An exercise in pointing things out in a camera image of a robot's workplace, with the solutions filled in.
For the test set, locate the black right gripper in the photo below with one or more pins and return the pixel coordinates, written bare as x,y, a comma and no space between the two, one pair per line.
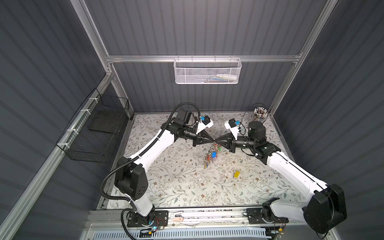
229,140

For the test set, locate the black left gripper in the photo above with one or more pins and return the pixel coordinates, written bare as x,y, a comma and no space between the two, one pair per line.
201,139

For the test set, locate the metal keyring with coloured keys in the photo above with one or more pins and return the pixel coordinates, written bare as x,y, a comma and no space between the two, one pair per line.
211,155

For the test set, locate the yellow tagged key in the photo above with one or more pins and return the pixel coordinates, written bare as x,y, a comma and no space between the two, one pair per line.
236,174

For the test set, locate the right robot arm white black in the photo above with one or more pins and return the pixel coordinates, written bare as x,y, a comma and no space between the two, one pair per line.
324,206

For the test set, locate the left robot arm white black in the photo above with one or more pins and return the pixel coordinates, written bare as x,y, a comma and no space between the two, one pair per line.
132,180

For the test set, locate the floral table mat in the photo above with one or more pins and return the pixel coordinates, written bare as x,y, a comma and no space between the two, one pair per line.
177,178

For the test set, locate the cup of pencils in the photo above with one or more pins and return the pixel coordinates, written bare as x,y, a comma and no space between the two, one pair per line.
260,114

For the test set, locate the white bottle in basket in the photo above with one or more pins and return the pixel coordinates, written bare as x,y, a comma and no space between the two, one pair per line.
227,77

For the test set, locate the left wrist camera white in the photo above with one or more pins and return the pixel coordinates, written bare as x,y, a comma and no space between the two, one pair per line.
204,122

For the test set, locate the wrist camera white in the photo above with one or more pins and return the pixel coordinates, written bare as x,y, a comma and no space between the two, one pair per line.
233,126
204,122

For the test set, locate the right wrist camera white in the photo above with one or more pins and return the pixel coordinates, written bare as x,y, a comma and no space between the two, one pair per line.
233,126

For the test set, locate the white wire mesh basket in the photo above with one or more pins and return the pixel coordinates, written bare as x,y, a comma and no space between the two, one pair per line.
203,71

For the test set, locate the black wire basket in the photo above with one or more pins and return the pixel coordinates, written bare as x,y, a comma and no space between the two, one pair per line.
97,129

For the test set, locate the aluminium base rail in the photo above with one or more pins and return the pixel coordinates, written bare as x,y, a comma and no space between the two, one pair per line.
234,216

